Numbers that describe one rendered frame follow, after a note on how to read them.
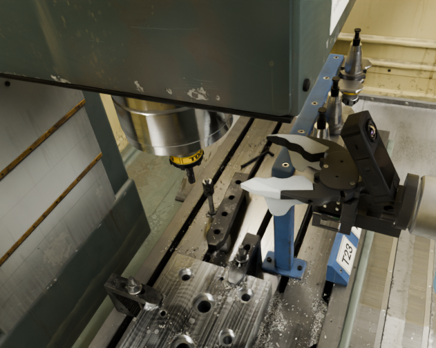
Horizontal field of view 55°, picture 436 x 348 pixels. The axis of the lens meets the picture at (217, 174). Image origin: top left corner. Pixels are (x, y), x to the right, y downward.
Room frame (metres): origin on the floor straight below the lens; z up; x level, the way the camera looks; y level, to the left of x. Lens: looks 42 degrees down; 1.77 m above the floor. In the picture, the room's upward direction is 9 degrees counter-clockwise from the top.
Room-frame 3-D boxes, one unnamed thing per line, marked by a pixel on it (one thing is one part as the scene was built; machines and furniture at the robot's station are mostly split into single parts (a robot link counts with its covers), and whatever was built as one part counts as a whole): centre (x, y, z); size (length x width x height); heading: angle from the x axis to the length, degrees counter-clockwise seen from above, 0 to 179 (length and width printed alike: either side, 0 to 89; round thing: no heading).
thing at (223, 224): (0.76, -0.02, 0.93); 0.26 x 0.05 x 0.06; 155
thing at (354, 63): (0.90, -0.36, 1.26); 0.04 x 0.04 x 0.07
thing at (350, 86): (0.85, -0.34, 1.21); 0.07 x 0.05 x 0.01; 60
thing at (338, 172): (0.37, -0.18, 1.36); 0.12 x 0.08 x 0.09; 60
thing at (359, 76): (0.90, -0.36, 1.21); 0.06 x 0.06 x 0.03
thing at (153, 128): (0.50, 0.04, 1.48); 0.16 x 0.16 x 0.12
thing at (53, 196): (0.72, 0.43, 1.16); 0.48 x 0.05 x 0.51; 150
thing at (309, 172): (0.56, -0.17, 1.21); 0.07 x 0.05 x 0.01; 60
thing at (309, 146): (0.46, -0.12, 1.36); 0.09 x 0.03 x 0.06; 36
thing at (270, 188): (0.38, -0.07, 1.36); 0.09 x 0.03 x 0.06; 85
